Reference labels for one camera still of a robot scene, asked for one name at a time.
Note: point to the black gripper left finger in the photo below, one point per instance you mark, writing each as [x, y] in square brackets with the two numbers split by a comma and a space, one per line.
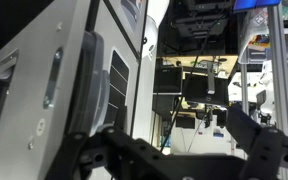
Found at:
[79, 154]

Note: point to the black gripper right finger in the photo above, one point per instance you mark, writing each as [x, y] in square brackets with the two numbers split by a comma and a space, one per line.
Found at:
[266, 147]

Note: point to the white microwave door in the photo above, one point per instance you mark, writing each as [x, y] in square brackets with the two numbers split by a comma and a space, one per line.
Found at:
[37, 73]

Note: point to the white fridge upper door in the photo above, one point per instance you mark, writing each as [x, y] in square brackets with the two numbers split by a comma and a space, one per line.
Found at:
[122, 66]

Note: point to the toy kitchen play set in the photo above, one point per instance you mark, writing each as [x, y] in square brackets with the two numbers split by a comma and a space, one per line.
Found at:
[90, 95]

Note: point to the black computer monitor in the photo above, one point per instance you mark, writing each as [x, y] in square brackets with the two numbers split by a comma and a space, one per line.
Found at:
[195, 89]

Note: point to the blue storage bin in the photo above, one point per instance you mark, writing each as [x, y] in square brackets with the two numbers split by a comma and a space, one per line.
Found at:
[245, 5]

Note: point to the white black small robot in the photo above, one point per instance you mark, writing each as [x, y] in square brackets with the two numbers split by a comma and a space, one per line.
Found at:
[156, 11]

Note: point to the aluminium frame post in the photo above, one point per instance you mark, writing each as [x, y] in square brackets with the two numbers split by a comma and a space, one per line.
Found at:
[279, 65]

